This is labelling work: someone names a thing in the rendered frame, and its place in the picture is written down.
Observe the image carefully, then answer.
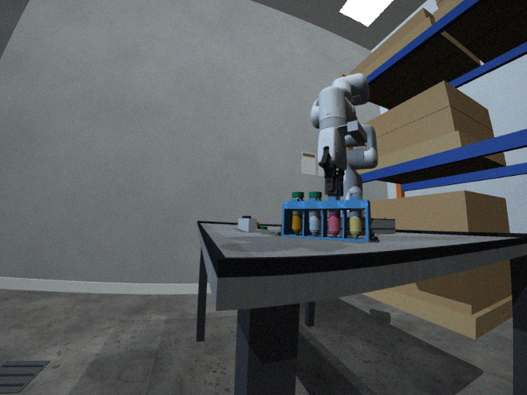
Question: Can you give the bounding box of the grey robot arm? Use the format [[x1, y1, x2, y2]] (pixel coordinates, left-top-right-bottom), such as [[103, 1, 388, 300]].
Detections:
[[311, 74, 378, 200]]

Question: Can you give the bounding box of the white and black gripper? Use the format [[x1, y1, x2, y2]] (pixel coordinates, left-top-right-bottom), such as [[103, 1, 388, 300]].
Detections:
[[318, 126, 347, 197]]

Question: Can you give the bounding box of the black table edge trim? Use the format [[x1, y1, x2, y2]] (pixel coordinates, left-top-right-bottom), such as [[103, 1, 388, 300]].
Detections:
[[198, 221, 527, 277]]

